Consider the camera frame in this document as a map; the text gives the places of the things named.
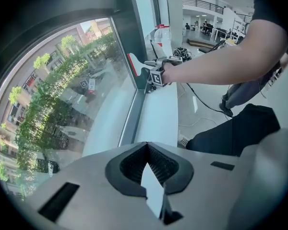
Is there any black cable with adapter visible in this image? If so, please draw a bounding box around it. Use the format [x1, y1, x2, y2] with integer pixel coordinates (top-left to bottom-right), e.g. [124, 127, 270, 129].
[186, 82, 233, 118]

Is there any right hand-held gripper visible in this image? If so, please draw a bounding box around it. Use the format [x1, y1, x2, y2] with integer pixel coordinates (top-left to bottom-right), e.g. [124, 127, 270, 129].
[144, 55, 183, 94]

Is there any black patterned backpack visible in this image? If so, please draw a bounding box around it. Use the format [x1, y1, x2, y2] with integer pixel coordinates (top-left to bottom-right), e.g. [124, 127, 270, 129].
[174, 47, 192, 59]

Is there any clear window glass pane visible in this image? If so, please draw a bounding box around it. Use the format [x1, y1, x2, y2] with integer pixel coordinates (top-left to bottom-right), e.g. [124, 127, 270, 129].
[0, 18, 137, 196]

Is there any white window sill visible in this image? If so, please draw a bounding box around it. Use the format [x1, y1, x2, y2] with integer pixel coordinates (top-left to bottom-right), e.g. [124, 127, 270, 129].
[81, 75, 180, 158]

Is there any black window frame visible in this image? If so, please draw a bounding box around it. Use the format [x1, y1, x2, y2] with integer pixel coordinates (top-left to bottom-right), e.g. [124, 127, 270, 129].
[0, 0, 149, 153]

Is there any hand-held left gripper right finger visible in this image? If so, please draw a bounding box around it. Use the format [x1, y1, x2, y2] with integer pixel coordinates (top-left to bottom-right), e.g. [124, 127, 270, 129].
[146, 141, 194, 225]

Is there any black balcony railing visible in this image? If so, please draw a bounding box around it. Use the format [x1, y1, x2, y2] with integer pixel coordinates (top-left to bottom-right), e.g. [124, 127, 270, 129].
[181, 0, 224, 15]

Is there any clear plastic bottle red label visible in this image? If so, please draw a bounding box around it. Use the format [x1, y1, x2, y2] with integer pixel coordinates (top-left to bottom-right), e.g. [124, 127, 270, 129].
[154, 24, 172, 57]

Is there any person's body in black clothes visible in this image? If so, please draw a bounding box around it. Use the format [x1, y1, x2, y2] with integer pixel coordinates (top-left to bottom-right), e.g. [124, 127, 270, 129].
[186, 0, 288, 157]

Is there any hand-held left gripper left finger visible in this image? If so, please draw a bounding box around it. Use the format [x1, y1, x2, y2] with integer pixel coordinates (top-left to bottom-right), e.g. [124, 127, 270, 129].
[105, 141, 148, 198]

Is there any large frosted window pane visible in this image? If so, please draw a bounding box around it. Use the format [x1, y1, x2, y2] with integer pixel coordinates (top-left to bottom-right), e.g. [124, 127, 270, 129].
[133, 0, 159, 37]

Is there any white sneaker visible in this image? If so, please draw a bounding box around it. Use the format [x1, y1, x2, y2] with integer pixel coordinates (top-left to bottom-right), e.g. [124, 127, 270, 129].
[179, 130, 190, 149]

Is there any white power cable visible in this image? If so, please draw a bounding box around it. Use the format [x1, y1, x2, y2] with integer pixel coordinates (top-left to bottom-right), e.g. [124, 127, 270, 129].
[177, 82, 216, 127]

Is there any white squeegee with red blade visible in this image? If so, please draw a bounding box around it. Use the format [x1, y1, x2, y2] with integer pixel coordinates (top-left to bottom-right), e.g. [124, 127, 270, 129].
[127, 53, 152, 78]

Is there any white pillar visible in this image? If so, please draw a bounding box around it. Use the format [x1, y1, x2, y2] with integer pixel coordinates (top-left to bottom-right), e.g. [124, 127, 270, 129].
[167, 0, 183, 47]

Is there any person's right forearm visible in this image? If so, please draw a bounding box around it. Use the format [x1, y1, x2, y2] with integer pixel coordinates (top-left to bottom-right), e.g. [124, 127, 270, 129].
[162, 20, 288, 86]

